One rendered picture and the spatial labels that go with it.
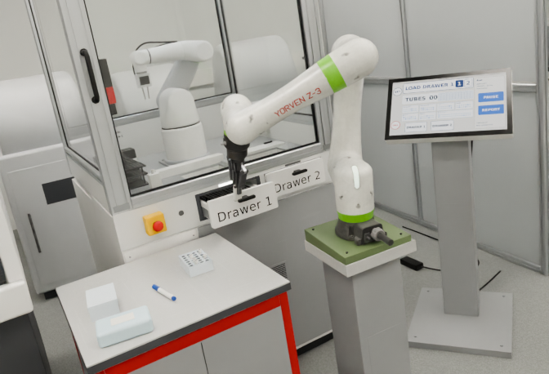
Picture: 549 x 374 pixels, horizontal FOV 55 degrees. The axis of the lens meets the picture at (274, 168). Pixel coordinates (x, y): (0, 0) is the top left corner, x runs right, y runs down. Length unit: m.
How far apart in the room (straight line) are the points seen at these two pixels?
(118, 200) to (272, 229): 0.68
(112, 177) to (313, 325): 1.19
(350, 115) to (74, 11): 0.99
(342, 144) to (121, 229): 0.87
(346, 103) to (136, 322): 0.97
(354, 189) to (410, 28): 1.99
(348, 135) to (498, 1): 1.45
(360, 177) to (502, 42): 1.54
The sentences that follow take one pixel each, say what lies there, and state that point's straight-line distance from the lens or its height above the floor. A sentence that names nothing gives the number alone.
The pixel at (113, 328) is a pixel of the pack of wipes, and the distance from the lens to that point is 1.56.
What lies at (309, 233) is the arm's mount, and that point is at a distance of 1.88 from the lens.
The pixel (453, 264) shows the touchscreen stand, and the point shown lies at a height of 0.31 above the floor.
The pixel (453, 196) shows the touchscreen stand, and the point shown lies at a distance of 2.53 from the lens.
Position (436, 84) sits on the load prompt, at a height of 1.16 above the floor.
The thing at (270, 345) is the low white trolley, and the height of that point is 0.57.
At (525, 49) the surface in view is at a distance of 2.97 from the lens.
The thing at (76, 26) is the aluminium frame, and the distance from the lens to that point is 1.95.
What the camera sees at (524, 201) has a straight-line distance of 3.19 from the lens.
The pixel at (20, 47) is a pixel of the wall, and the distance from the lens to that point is 5.17.
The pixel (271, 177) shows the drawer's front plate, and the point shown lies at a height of 0.91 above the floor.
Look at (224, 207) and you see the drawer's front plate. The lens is 2.02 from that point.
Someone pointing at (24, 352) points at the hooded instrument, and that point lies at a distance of 1.95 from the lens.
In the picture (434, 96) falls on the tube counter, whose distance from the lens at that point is 2.43.
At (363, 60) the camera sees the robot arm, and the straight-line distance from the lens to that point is 1.64.
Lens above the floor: 1.53
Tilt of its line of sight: 15 degrees down
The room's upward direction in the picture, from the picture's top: 9 degrees counter-clockwise
